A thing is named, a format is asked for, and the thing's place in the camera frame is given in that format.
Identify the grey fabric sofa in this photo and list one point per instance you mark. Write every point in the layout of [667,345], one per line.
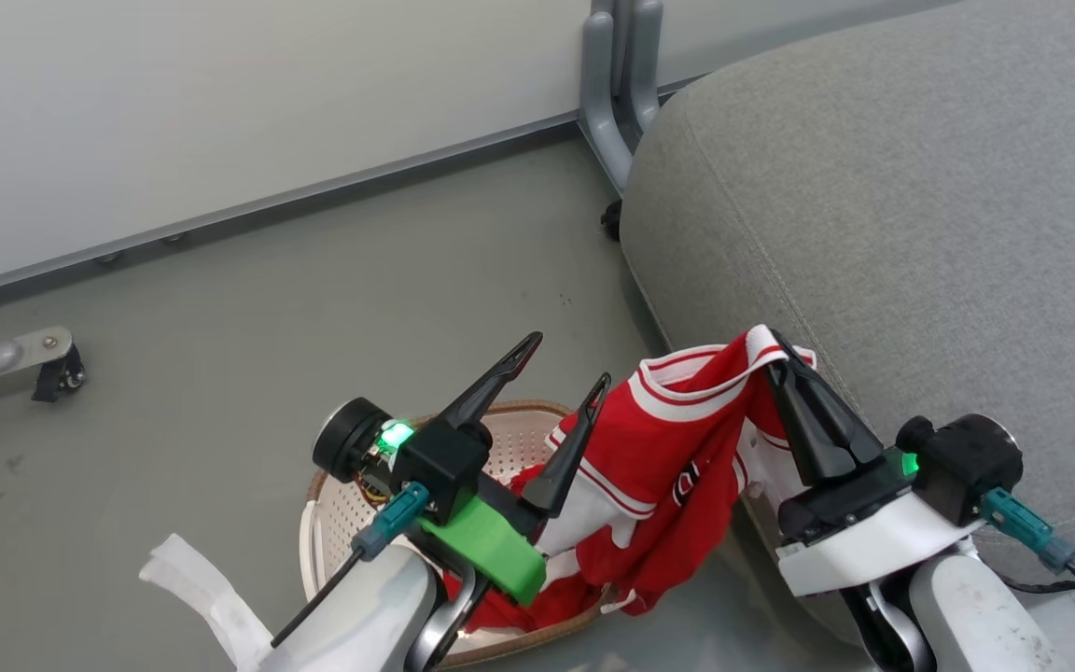
[920,187]

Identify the small black caster wheel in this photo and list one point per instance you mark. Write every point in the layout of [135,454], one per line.
[611,221]

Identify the grey aluminium wall rail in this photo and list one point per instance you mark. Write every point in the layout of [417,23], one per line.
[267,201]

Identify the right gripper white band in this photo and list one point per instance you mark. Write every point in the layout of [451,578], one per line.
[864,546]

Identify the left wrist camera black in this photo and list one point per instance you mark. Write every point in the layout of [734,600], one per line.
[346,439]

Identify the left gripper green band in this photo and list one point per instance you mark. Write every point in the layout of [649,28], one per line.
[472,551]

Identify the silver bar with black caster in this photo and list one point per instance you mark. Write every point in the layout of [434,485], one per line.
[6,356]

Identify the red white sports jersey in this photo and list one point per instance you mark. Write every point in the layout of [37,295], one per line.
[659,439]

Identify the white fabric strip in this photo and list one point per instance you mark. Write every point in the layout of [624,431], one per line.
[211,597]

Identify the white perforated laundry basket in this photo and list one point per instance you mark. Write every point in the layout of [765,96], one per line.
[343,523]

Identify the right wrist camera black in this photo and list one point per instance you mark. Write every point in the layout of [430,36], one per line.
[967,467]

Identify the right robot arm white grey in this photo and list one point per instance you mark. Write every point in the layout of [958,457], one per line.
[976,621]

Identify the grey metal stand leg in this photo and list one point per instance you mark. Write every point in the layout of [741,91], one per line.
[612,103]

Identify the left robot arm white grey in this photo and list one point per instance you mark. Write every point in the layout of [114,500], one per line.
[374,611]

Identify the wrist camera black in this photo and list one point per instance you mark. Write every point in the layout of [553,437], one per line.
[346,439]
[967,467]

